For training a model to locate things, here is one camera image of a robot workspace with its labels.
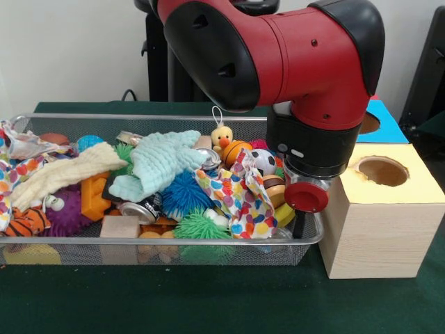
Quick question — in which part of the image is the green spiky ball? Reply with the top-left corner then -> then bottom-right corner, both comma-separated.
113,143 -> 134,175

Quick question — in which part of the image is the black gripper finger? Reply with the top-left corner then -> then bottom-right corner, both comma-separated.
293,211 -> 307,241

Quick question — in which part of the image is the dark green tablecloth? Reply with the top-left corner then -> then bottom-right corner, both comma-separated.
0,101 -> 445,334

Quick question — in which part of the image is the colourful polka-dot cloth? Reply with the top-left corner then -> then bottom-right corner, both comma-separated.
195,148 -> 279,241

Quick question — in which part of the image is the small soccer ball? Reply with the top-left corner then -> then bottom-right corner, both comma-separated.
250,148 -> 277,176

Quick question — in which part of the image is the shallow clear mesh bin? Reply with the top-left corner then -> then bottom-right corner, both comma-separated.
0,113 -> 325,267

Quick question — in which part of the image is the wooden burger toy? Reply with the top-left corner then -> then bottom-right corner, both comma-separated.
262,174 -> 287,209

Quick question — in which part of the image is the wooden box with three holes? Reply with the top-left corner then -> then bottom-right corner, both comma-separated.
318,97 -> 445,280

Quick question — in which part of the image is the dark green side table cloth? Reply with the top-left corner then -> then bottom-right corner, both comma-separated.
416,110 -> 445,138

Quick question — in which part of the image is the black drink can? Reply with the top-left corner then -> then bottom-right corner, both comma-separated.
117,193 -> 164,225

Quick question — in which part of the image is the small orange basketball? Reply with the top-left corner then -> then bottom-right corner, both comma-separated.
223,140 -> 253,168

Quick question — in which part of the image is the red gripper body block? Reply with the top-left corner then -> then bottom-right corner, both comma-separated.
284,181 -> 330,214

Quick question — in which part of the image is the black floor stand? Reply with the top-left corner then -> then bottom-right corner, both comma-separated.
402,6 -> 445,133

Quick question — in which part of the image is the mint green knit cloth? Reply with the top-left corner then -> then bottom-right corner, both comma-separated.
108,130 -> 209,202

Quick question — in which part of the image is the cream cloth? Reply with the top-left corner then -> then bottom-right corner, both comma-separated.
10,141 -> 128,212

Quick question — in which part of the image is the yellow duck toy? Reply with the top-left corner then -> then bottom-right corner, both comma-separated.
211,106 -> 234,152

